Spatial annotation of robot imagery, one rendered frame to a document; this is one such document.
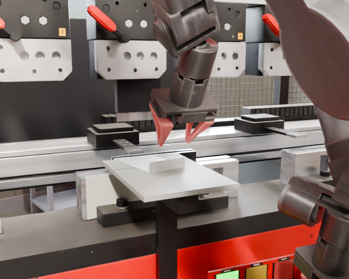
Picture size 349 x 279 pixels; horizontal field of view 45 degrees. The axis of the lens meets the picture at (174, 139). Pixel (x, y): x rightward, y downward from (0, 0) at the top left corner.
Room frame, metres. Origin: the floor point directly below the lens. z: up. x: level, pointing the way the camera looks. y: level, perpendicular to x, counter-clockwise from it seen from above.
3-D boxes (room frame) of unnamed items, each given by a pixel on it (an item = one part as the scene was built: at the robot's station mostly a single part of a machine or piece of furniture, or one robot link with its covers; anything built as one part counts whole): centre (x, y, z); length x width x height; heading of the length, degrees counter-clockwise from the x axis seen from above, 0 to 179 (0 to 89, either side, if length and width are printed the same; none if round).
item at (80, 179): (0.96, 0.03, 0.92); 0.39 x 0.06 x 0.10; 114
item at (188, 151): (0.95, 0.05, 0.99); 0.20 x 0.03 x 0.03; 114
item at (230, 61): (1.01, -0.08, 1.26); 0.15 x 0.09 x 0.17; 114
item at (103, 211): (0.90, 0.02, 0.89); 0.30 x 0.05 x 0.03; 114
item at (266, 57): (1.09, -0.26, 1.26); 0.15 x 0.09 x 0.17; 114
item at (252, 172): (1.53, -0.31, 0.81); 0.64 x 0.08 x 0.14; 24
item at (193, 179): (0.80, 0.02, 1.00); 0.26 x 0.18 x 0.01; 24
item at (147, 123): (1.39, 0.05, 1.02); 0.37 x 0.06 x 0.04; 114
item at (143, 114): (0.94, 0.08, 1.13); 0.10 x 0.02 x 0.10; 114
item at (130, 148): (1.08, 0.14, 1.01); 0.26 x 0.12 x 0.05; 24
